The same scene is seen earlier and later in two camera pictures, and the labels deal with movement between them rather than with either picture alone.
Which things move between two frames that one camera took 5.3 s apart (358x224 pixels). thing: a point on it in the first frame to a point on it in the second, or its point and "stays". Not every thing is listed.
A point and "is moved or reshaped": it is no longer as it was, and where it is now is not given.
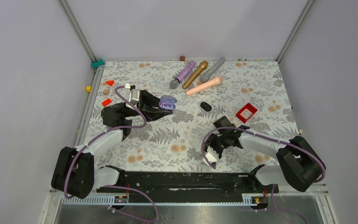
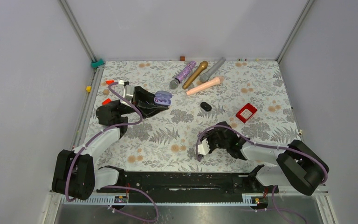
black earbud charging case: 205,106 stays
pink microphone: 219,80 stays
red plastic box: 246,112 stays
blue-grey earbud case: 168,102 is moved or reshaped
